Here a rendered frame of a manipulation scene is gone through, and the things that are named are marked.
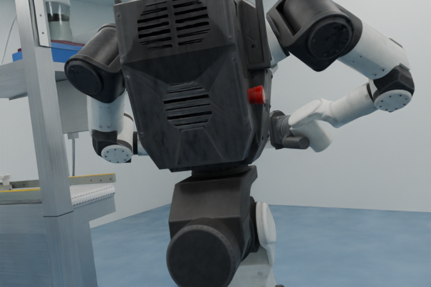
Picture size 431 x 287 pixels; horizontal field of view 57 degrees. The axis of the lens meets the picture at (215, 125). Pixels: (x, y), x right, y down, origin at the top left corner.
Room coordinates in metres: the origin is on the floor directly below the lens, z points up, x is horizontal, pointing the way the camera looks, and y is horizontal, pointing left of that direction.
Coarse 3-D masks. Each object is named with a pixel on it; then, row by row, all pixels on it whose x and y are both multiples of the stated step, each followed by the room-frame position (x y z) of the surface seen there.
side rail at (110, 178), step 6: (108, 174) 1.50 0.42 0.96; (114, 174) 1.50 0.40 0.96; (24, 180) 1.75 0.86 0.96; (30, 180) 1.72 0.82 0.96; (36, 180) 1.70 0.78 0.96; (72, 180) 1.59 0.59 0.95; (78, 180) 1.58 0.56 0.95; (84, 180) 1.56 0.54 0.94; (90, 180) 1.55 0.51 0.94; (96, 180) 1.53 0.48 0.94; (102, 180) 1.52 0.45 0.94; (108, 180) 1.51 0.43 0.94; (114, 180) 1.50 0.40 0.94; (12, 186) 1.77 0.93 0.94; (18, 186) 1.75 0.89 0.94; (24, 186) 1.73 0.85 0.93; (30, 186) 1.72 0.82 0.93; (36, 186) 1.70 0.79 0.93
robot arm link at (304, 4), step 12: (288, 0) 0.77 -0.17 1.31; (300, 0) 0.74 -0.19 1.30; (312, 0) 0.72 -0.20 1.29; (324, 0) 0.72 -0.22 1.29; (288, 12) 0.77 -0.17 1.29; (300, 12) 0.73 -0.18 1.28; (312, 12) 0.70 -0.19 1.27; (348, 12) 0.77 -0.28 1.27; (300, 24) 0.72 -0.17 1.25; (360, 24) 0.77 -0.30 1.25; (360, 36) 0.77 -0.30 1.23; (348, 48) 0.78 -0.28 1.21
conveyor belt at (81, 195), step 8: (96, 184) 1.53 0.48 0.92; (104, 184) 1.50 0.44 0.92; (72, 192) 1.39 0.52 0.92; (80, 192) 1.37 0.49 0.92; (88, 192) 1.39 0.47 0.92; (96, 192) 1.41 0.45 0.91; (104, 192) 1.44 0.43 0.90; (112, 192) 1.48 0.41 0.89; (32, 200) 1.33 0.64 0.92; (40, 200) 1.31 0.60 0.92; (72, 200) 1.32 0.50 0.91; (80, 200) 1.34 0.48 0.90; (88, 200) 1.37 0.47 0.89; (96, 200) 1.41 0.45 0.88; (72, 208) 1.32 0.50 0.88
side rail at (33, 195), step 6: (0, 192) 1.38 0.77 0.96; (6, 192) 1.37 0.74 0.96; (12, 192) 1.35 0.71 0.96; (18, 192) 1.34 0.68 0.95; (24, 192) 1.32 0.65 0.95; (30, 192) 1.31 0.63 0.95; (36, 192) 1.29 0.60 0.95; (0, 198) 1.38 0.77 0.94; (6, 198) 1.37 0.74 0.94; (12, 198) 1.35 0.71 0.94; (18, 198) 1.34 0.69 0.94; (24, 198) 1.32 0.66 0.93; (30, 198) 1.31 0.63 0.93; (36, 198) 1.30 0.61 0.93
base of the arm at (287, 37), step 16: (272, 16) 0.79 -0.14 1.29; (320, 16) 0.68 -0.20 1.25; (336, 16) 0.68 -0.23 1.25; (288, 32) 0.72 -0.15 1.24; (304, 32) 0.69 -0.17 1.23; (320, 32) 0.69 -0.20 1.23; (336, 32) 0.69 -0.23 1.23; (352, 32) 0.71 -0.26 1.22; (288, 48) 0.71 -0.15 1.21; (304, 48) 0.71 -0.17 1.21; (320, 48) 0.71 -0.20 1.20; (336, 48) 0.72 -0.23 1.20; (320, 64) 0.74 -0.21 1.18
